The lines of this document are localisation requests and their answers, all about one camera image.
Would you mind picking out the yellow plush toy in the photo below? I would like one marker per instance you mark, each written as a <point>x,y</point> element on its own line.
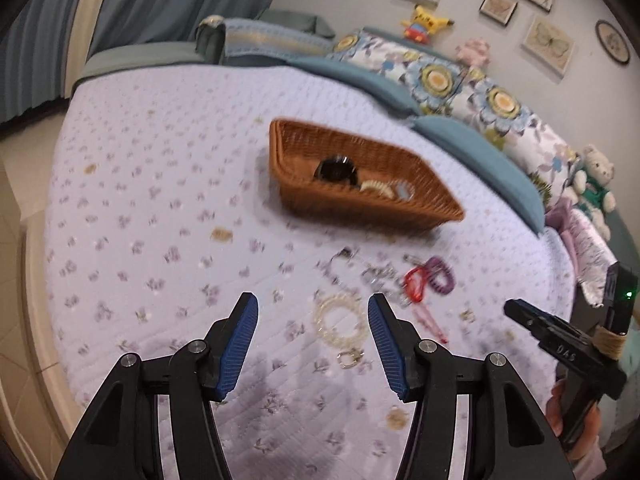
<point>422,22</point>

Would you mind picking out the beige bed base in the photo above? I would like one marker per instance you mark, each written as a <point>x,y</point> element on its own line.
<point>40,340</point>

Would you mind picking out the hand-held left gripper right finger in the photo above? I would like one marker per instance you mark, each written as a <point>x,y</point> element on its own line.
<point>385,345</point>

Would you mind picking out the pink hair pin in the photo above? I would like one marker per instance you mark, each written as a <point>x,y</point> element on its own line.
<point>430,322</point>

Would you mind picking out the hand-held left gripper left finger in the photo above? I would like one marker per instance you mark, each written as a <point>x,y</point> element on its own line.
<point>240,345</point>

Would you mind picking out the floral print pillow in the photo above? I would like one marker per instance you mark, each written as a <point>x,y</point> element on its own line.
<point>520,120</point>
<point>395,57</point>

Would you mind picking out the small dark picture frame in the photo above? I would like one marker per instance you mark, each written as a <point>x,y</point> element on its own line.
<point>498,5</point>

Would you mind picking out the folded striped blue blanket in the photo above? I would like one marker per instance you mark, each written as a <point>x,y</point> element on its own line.
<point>270,40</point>

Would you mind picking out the white teddy bear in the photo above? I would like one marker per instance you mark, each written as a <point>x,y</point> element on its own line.
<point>595,180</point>

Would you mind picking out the teal blue pillow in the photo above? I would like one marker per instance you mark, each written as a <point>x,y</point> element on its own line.
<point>360,77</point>
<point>480,160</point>

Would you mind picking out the small gold earring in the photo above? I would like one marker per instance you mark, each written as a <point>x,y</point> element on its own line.
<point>349,358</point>

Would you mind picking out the butterfly picture frame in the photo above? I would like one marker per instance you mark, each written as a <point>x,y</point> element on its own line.
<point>548,45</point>

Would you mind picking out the person's right hand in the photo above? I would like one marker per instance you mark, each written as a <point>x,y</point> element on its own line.
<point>554,410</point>

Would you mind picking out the pink plush toy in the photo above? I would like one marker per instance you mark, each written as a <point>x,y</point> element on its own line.
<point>474,52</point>

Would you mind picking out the quilted floral bedspread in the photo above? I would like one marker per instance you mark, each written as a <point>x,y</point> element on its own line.
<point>150,185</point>

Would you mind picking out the pink floral quilt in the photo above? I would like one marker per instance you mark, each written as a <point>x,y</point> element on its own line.
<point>592,255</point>

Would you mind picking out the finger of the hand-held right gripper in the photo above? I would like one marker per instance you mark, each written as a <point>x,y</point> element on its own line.
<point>540,317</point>

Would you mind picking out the black wrist watch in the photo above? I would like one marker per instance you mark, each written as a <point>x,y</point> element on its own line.
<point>334,170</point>

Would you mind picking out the grey green headboard cushion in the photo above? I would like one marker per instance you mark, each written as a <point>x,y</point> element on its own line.
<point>145,57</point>
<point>300,22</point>

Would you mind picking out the brown wicker basket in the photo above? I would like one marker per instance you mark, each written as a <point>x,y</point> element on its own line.
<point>400,205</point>

